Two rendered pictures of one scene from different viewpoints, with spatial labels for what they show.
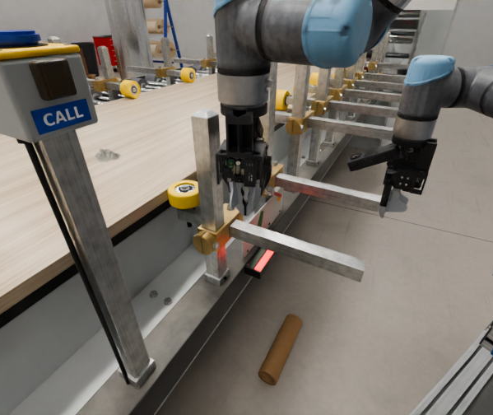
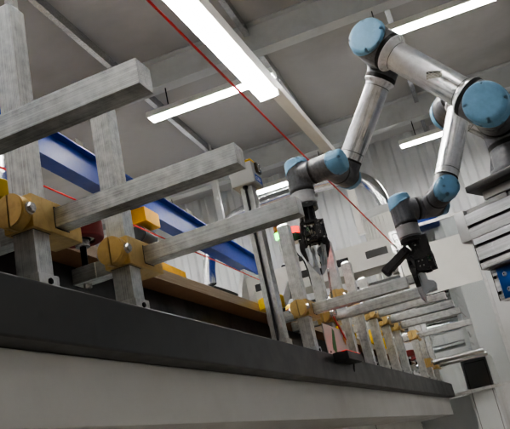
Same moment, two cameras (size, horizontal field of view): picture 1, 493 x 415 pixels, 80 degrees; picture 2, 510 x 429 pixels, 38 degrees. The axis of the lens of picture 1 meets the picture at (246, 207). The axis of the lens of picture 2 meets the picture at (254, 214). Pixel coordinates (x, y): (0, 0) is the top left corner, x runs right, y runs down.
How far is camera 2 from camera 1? 187 cm
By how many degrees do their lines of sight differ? 53
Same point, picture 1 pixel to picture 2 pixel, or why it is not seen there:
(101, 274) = (266, 248)
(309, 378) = not seen: outside the picture
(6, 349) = not seen: hidden behind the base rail
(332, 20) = (333, 155)
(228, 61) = (296, 185)
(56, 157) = (254, 193)
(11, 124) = (247, 178)
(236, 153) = (310, 220)
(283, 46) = (318, 169)
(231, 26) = (295, 173)
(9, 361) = not seen: hidden behind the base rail
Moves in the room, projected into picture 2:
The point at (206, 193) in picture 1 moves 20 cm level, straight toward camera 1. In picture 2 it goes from (293, 271) to (315, 249)
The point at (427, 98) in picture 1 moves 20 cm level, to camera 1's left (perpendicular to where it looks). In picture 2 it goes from (403, 210) to (344, 220)
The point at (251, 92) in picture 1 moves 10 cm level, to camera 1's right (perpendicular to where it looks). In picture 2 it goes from (309, 194) to (341, 190)
